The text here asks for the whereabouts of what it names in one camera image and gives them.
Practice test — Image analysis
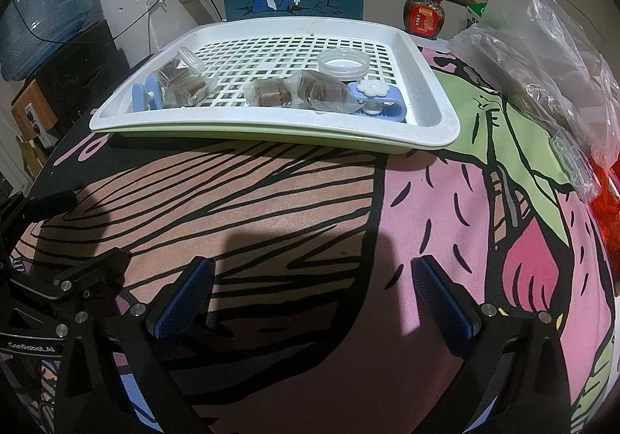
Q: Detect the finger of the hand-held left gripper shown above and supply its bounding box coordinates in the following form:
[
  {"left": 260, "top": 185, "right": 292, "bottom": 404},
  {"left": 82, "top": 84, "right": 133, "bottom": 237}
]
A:
[
  {"left": 53, "top": 247, "right": 131, "bottom": 300},
  {"left": 22, "top": 189, "right": 78, "bottom": 222}
]

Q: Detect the large blue water bottle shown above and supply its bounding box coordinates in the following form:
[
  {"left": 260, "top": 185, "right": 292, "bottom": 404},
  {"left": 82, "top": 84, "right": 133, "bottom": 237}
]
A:
[{"left": 0, "top": 0, "right": 94, "bottom": 81}]

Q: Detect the green and white carton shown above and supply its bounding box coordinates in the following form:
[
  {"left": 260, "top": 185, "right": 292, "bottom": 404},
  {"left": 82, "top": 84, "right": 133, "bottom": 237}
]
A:
[{"left": 465, "top": 3, "right": 490, "bottom": 35}]

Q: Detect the red lidded glass jar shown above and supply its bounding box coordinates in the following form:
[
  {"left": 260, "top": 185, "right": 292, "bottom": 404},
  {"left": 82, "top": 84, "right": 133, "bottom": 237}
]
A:
[{"left": 403, "top": 0, "right": 445, "bottom": 38}]

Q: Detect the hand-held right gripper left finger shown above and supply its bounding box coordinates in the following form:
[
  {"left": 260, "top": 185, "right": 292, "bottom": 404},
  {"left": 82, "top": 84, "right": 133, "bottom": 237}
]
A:
[{"left": 53, "top": 256, "right": 216, "bottom": 434}]

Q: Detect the clear plastic blister pack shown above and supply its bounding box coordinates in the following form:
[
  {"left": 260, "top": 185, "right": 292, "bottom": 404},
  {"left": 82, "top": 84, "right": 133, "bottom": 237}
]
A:
[{"left": 549, "top": 129, "right": 601, "bottom": 202}]

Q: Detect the blue clip with white flower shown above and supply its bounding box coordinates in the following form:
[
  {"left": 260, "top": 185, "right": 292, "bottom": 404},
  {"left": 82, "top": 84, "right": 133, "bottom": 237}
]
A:
[{"left": 346, "top": 80, "right": 404, "bottom": 122}]

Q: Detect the thin wall cable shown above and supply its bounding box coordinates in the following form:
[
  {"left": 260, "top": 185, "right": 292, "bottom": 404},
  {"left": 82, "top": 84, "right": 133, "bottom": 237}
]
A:
[{"left": 109, "top": 0, "right": 189, "bottom": 35}]

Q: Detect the black flat panel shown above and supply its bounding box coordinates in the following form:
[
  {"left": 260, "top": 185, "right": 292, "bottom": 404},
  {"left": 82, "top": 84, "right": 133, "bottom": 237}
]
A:
[{"left": 34, "top": 20, "right": 131, "bottom": 134}]

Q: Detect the pale green plastic tray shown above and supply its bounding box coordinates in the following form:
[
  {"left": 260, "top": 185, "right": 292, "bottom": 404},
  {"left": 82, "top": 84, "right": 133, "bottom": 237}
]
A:
[{"left": 104, "top": 121, "right": 417, "bottom": 156}]

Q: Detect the wooden speaker box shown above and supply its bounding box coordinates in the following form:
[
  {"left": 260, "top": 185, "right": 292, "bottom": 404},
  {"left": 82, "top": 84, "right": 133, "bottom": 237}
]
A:
[{"left": 10, "top": 79, "right": 59, "bottom": 149}]

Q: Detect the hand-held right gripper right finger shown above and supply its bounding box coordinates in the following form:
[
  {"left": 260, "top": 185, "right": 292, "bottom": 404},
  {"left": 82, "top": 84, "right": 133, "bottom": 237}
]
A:
[{"left": 378, "top": 256, "right": 572, "bottom": 434}]

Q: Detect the clear brown snack packet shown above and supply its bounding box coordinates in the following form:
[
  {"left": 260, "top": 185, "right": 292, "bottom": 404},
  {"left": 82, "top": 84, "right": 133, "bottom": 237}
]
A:
[
  {"left": 165, "top": 73, "right": 219, "bottom": 108},
  {"left": 152, "top": 61, "right": 182, "bottom": 91},
  {"left": 286, "top": 71, "right": 330, "bottom": 110},
  {"left": 245, "top": 78, "right": 291, "bottom": 109}
]

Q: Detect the clear zip bag with powder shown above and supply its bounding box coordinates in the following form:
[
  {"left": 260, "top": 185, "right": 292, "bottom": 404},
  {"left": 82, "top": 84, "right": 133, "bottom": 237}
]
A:
[{"left": 310, "top": 83, "right": 357, "bottom": 114}]

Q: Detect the red plastic bag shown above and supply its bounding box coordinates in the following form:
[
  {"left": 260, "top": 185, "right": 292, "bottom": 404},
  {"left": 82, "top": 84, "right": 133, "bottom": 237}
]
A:
[{"left": 588, "top": 158, "right": 620, "bottom": 241}]

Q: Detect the white perforated plastic tray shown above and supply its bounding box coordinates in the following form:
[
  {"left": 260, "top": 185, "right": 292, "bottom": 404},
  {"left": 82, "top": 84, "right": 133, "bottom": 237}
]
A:
[{"left": 90, "top": 17, "right": 461, "bottom": 149}]

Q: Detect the clear plastic bag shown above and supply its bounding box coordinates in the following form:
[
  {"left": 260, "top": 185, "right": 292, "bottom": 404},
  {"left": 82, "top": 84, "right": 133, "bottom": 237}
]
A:
[{"left": 448, "top": 0, "right": 620, "bottom": 168}]

